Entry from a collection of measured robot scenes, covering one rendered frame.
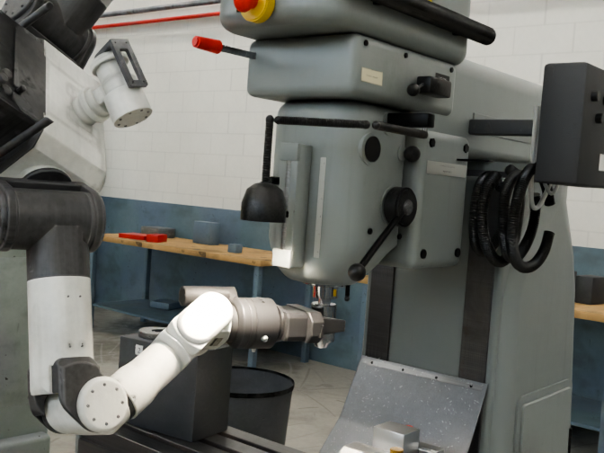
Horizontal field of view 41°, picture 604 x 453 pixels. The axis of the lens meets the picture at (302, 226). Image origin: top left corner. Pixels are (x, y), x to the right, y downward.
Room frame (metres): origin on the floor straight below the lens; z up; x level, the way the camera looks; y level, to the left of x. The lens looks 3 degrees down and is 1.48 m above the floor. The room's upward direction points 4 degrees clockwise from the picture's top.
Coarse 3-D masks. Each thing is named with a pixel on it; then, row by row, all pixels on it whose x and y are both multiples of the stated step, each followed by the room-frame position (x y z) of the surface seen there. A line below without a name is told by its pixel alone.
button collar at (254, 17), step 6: (258, 0) 1.26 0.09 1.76; (264, 0) 1.26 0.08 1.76; (270, 0) 1.26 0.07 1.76; (258, 6) 1.26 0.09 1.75; (264, 6) 1.26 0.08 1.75; (270, 6) 1.26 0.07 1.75; (246, 12) 1.28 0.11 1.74; (252, 12) 1.27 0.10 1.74; (258, 12) 1.26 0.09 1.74; (264, 12) 1.26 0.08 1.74; (270, 12) 1.27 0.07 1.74; (246, 18) 1.28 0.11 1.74; (252, 18) 1.27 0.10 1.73; (258, 18) 1.27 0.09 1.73; (264, 18) 1.27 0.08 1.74
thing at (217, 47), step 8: (192, 40) 1.32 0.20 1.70; (200, 40) 1.31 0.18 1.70; (208, 40) 1.33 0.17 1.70; (216, 40) 1.34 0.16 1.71; (200, 48) 1.32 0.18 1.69; (208, 48) 1.33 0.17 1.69; (216, 48) 1.34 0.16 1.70; (224, 48) 1.36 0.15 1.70; (232, 48) 1.38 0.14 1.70; (240, 56) 1.40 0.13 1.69; (248, 56) 1.41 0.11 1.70
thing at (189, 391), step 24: (120, 336) 1.73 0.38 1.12; (144, 336) 1.72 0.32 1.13; (120, 360) 1.73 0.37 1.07; (192, 360) 1.62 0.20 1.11; (216, 360) 1.67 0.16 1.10; (168, 384) 1.66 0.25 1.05; (192, 384) 1.62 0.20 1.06; (216, 384) 1.67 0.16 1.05; (168, 408) 1.65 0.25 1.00; (192, 408) 1.62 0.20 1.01; (216, 408) 1.68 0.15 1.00; (168, 432) 1.65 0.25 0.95; (192, 432) 1.62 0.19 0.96; (216, 432) 1.68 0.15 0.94
